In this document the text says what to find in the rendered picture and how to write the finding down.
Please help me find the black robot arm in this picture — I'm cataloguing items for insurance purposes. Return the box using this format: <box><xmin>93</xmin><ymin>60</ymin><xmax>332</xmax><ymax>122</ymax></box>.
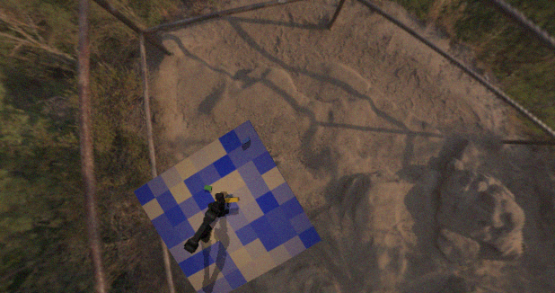
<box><xmin>183</xmin><ymin>198</ymin><xmax>225</xmax><ymax>254</ymax></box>

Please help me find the yellow bar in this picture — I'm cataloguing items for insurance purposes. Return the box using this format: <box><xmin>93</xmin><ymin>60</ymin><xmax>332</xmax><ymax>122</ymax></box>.
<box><xmin>225</xmin><ymin>197</ymin><xmax>239</xmax><ymax>203</ymax></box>

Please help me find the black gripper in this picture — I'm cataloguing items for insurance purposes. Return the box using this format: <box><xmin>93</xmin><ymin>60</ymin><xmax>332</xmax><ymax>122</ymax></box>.
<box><xmin>215</xmin><ymin>193</ymin><xmax>225</xmax><ymax>217</ymax></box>

